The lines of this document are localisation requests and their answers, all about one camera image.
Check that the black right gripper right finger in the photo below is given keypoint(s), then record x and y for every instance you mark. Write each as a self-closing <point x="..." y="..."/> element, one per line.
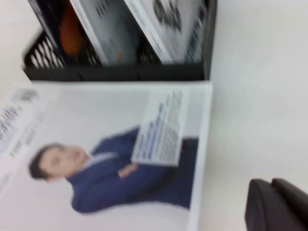
<point x="293" y="207"/>

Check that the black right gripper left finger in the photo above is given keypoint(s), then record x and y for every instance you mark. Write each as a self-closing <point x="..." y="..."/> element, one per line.
<point x="260" y="209"/>

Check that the white car suspension book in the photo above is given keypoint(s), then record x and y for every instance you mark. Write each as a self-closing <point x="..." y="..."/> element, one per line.
<point x="173" y="31"/>

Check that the book with blue-suited man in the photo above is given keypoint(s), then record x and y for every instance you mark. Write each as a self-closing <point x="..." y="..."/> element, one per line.
<point x="108" y="156"/>

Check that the black mesh book stand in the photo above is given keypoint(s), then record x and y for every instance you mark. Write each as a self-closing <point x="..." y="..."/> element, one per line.
<point x="120" y="72"/>

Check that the dark spine robotics book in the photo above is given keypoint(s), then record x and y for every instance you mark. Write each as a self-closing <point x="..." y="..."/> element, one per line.
<point x="62" y="36"/>

